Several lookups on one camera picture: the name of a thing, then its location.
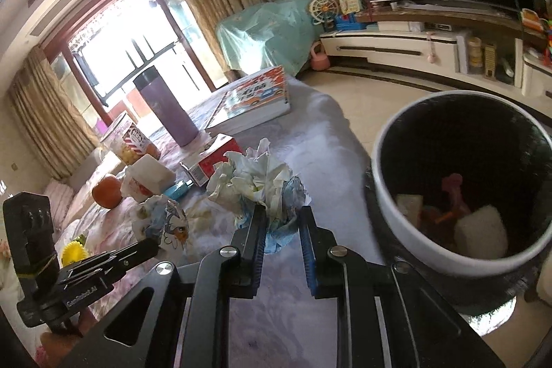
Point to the red apple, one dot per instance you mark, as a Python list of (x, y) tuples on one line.
[(107, 192)]

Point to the clear popcorn tub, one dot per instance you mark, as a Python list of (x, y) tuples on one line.
[(127, 142)]

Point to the yellow flower toy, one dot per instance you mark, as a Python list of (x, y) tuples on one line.
[(74, 251)]

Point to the toy telephone board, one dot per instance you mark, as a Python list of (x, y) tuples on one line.
[(350, 6)]

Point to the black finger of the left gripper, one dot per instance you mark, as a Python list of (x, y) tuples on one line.
[(116, 260)]

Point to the blue plastic wrapper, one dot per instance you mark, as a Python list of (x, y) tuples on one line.
[(179, 190)]

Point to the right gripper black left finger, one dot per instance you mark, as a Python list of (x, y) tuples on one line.
[(231, 272)]

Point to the white round trash bin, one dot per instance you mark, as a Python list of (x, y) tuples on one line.
[(459, 186)]

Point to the white TV cabinet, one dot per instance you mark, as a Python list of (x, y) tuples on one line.
[(492, 54)]

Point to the pink toy kettlebell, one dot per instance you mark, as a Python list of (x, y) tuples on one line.
[(319, 61)]

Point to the purple thermos bottle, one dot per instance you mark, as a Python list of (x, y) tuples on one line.
[(158, 96)]

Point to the cartoon print wrapper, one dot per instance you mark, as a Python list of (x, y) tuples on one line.
[(161, 219)]

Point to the white paper bag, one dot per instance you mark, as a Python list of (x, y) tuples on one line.
[(145, 178)]

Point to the toy ferris wheel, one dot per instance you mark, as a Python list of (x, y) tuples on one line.
[(323, 11)]

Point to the teal cloth covered furniture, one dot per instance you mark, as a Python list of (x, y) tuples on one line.
[(269, 34)]

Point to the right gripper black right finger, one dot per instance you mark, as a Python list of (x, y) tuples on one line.
[(337, 272)]

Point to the red white carton box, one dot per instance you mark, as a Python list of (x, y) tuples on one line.
[(200, 166)]

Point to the beige left curtain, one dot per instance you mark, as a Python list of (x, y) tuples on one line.
[(49, 122)]

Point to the white tissue wad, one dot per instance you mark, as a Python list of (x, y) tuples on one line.
[(258, 178)]

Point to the stack of children's books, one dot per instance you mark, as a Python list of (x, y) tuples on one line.
[(256, 99)]

